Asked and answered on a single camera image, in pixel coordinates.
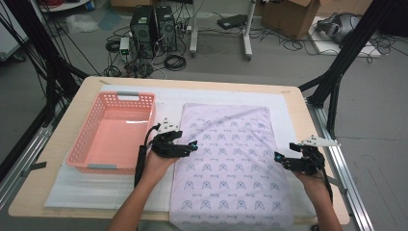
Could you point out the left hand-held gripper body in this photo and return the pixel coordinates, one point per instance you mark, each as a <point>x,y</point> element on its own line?
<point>163,149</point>

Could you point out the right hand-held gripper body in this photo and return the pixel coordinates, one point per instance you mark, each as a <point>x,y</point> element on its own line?
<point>309,165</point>

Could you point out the lavender printed towel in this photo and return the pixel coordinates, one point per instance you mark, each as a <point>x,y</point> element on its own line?
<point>231,166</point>

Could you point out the pink plastic basket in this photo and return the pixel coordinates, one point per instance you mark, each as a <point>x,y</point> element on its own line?
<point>115,144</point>

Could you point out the person's left hand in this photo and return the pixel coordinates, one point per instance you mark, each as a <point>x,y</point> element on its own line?
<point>155,170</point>

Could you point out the person's right hand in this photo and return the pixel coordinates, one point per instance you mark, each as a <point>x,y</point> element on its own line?
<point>316,187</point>

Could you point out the white grid mat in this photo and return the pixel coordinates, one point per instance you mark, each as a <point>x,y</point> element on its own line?
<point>96,192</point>

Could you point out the small white power unit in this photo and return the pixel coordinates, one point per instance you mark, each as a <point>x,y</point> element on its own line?
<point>124,46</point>

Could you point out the white floor board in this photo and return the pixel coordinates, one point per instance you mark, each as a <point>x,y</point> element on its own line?
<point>324,48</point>

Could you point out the white power strip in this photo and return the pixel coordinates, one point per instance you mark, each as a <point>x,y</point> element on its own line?
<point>184,28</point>

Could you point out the black computer tower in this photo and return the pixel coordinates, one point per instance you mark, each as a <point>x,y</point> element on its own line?
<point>142,29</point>
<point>166,25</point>

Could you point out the grey robot head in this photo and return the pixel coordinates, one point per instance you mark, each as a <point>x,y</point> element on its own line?
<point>340,27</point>

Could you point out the flat black box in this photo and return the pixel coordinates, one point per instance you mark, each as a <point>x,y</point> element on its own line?
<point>232,21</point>

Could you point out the open-flap cardboard box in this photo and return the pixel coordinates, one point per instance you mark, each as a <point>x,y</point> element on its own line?
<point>288,19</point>

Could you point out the teal sheet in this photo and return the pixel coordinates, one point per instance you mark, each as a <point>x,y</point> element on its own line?
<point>110,20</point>

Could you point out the clear plastic bag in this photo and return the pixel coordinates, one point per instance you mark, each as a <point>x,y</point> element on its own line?
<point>81,24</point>

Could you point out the large cardboard box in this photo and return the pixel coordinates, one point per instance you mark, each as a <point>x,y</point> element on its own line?
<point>346,6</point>

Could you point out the dark bulky object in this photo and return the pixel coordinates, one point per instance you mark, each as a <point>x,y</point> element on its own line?
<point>396,22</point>

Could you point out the white round table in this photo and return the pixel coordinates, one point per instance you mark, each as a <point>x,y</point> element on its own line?
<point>73,5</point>

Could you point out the grey metal bracket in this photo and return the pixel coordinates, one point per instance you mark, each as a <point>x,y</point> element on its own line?
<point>35,167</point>
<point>339,185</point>

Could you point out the aluminium rail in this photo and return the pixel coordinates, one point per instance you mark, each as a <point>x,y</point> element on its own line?
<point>356,208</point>
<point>12,183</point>

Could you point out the black frame post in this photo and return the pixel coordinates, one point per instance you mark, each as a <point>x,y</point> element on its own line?
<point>362,35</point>
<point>32,32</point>

